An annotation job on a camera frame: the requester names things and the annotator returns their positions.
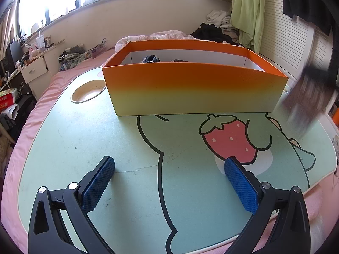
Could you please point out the pink plush toy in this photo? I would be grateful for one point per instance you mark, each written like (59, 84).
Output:
(33, 52)

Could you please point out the white drawer cabinet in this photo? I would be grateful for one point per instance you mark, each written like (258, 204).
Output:
(34, 71)

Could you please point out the white slatted closet door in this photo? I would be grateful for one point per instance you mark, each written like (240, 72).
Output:
(286, 37)

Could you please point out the round mirror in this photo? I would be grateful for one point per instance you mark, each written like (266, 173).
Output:
(34, 26)

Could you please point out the grey clothes pile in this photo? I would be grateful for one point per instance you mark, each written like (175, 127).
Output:
(74, 57)

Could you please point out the beige curtain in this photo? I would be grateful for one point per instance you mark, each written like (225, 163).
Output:
(9, 26)

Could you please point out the dark crumpled cloth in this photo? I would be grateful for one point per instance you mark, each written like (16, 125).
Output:
(149, 59)

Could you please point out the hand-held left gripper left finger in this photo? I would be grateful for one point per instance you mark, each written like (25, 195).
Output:
(98, 185)

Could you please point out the purple pouch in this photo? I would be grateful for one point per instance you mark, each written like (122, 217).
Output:
(96, 49)

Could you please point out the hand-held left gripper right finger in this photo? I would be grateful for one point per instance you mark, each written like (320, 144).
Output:
(241, 187)

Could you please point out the red package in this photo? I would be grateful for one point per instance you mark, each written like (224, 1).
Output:
(8, 99)

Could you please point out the orange cardboard box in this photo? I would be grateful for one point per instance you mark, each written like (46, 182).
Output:
(185, 90)

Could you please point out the green curtain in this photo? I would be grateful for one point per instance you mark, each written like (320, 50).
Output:
(249, 10)

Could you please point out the plastic drink cup with straw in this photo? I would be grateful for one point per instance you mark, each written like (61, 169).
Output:
(40, 42)

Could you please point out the white clothes pile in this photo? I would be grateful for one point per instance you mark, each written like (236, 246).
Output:
(219, 17)

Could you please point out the black clothes pile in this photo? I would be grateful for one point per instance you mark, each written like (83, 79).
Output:
(209, 31)

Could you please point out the pink floral quilt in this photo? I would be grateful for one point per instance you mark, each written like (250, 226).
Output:
(164, 35)

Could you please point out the green cartoon desk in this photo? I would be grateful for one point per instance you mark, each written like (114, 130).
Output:
(106, 137)

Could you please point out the dark hanging garment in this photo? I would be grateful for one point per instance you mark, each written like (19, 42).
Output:
(304, 0)

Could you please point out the black computer monitor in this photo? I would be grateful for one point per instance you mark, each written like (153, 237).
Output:
(16, 51)

